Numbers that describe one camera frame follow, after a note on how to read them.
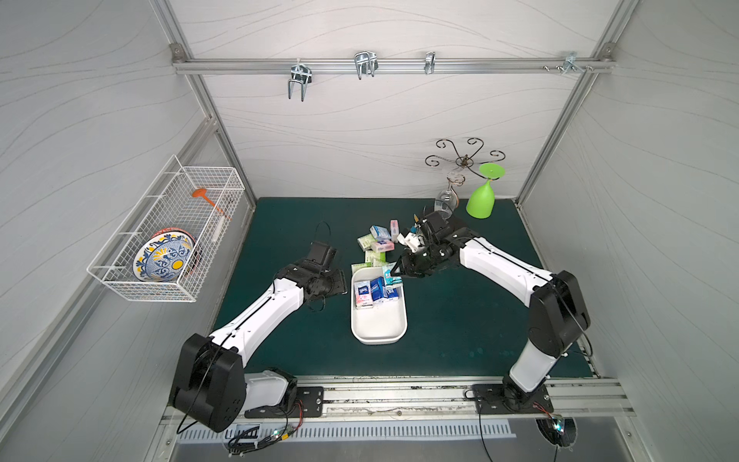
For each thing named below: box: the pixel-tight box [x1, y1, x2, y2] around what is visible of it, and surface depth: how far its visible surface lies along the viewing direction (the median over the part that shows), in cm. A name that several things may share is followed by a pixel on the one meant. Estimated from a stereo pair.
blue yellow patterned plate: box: [132, 231, 195, 283], surface depth 63 cm
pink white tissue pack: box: [375, 238, 396, 253], surface depth 103 cm
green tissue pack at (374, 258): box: [364, 250, 386, 267], surface depth 103 cm
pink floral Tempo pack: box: [354, 280, 374, 309], surface depth 90 cm
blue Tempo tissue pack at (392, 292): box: [382, 285, 402, 299], surface depth 92 cm
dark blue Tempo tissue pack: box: [369, 276, 385, 302], surface depth 91 cm
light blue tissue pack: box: [369, 225, 392, 241], surface depth 106 cm
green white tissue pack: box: [350, 261, 373, 276], surface depth 100 cm
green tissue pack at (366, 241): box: [356, 232, 377, 252], surface depth 106 cm
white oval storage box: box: [350, 266, 408, 345], surface depth 89 cm
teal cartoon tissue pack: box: [382, 261, 404, 286], surface depth 83 cm
